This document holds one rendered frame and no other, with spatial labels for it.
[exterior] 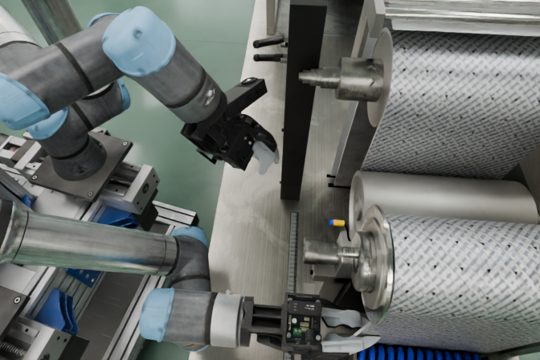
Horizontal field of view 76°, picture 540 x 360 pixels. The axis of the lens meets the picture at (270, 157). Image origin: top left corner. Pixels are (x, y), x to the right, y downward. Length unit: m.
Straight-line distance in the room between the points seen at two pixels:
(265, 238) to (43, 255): 0.47
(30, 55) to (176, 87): 0.18
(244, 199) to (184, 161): 1.24
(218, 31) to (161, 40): 2.56
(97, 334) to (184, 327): 1.09
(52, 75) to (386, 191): 0.48
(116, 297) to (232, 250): 0.88
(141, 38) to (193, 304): 0.38
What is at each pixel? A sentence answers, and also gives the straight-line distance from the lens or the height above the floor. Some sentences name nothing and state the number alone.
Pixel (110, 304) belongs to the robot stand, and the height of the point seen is 0.21.
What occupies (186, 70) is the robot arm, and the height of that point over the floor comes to 1.41.
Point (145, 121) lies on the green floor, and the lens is 2.39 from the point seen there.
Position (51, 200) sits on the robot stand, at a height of 0.73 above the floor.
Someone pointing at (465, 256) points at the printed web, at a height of 1.31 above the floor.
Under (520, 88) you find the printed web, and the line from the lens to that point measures 0.56.
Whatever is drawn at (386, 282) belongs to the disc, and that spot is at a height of 1.31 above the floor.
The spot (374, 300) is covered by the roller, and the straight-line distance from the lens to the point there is 0.46.
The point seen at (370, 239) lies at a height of 1.28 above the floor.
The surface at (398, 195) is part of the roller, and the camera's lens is 0.56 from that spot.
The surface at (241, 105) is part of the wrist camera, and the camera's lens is 0.56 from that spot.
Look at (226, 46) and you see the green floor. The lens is 2.84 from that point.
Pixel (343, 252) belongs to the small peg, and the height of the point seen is 1.28.
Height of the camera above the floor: 1.70
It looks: 55 degrees down
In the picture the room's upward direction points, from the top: straight up
